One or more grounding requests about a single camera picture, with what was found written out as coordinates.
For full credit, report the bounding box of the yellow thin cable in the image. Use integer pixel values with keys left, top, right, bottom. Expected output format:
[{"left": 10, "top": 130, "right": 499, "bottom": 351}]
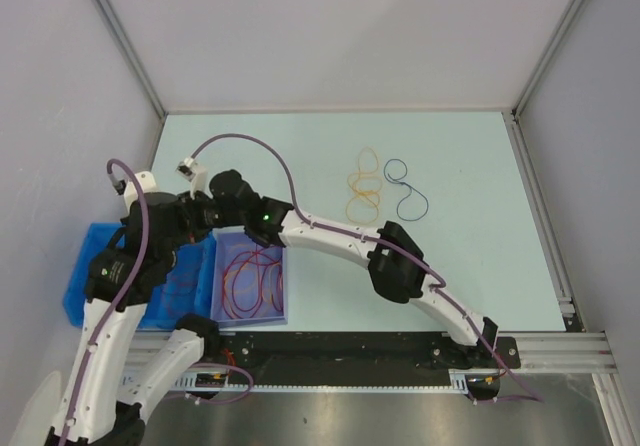
[{"left": 345, "top": 146, "right": 384, "bottom": 225}]

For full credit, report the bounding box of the dark blue thin cable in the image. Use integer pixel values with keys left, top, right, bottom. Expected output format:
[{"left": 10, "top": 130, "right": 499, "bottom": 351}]
[{"left": 383, "top": 158, "right": 430, "bottom": 221}]

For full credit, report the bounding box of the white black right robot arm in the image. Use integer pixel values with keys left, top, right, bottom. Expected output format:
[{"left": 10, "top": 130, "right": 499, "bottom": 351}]
[{"left": 176, "top": 162, "right": 498, "bottom": 367}]

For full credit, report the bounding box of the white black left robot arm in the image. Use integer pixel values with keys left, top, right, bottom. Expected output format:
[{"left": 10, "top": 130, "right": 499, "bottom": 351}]
[{"left": 45, "top": 192, "right": 221, "bottom": 445}]

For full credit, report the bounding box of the blue plastic bin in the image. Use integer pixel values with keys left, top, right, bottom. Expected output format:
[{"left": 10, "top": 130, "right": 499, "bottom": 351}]
[
  {"left": 63, "top": 222, "right": 121, "bottom": 328},
  {"left": 138, "top": 233, "right": 217, "bottom": 331}
]

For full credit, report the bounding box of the purple plastic bin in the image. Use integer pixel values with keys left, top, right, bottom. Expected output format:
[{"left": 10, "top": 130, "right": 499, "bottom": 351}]
[{"left": 210, "top": 232, "right": 288, "bottom": 328}]

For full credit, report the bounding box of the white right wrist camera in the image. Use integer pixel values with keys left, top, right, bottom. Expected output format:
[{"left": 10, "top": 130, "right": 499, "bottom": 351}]
[{"left": 176, "top": 157, "right": 208, "bottom": 197}]

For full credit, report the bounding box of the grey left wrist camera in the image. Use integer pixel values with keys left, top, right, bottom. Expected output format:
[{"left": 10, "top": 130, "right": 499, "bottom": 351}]
[{"left": 112, "top": 170, "right": 161, "bottom": 212}]

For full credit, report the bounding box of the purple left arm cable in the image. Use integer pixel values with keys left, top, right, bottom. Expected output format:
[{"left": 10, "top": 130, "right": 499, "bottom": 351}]
[{"left": 54, "top": 158, "right": 254, "bottom": 446}]

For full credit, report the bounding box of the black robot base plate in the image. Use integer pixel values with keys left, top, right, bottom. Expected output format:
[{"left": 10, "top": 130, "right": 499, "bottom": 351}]
[{"left": 220, "top": 331, "right": 500, "bottom": 388}]

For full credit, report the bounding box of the grey slotted cable duct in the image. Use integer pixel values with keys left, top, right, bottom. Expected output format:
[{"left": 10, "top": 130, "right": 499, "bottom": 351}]
[{"left": 169, "top": 368, "right": 474, "bottom": 395}]

